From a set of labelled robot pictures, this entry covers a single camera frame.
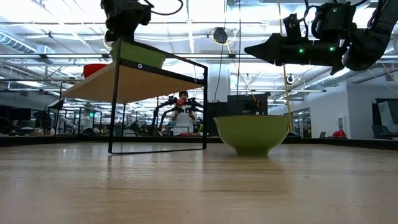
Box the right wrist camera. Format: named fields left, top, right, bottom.
left=282, top=12, right=305, bottom=40

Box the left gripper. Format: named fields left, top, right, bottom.
left=102, top=0, right=142, bottom=43

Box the wooden shelf with black frame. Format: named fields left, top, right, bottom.
left=55, top=37, right=208, bottom=155

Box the black cabinet with monitor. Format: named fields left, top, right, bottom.
left=226, top=94, right=269, bottom=118

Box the red plastic mini bowl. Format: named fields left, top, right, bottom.
left=83, top=63, right=108, bottom=78

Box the person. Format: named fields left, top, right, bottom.
left=170, top=90, right=198, bottom=137

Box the black background monitor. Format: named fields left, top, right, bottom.
left=8, top=107, right=32, bottom=121

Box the large ceiling cable reel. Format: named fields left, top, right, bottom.
left=212, top=27, right=229, bottom=45

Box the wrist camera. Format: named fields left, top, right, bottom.
left=140, top=4, right=153, bottom=26
left=282, top=12, right=305, bottom=40

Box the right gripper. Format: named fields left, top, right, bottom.
left=244, top=32, right=348, bottom=75

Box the black aluminium table frame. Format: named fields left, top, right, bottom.
left=0, top=135, right=398, bottom=151

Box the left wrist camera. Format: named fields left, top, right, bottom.
left=140, top=4, right=153, bottom=26

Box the black power cable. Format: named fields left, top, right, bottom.
left=237, top=0, right=242, bottom=96

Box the floral-lined green mini bowl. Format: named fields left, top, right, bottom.
left=110, top=40, right=167, bottom=69
left=213, top=114, right=292, bottom=157

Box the black framed board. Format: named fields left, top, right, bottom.
left=371, top=98, right=398, bottom=140

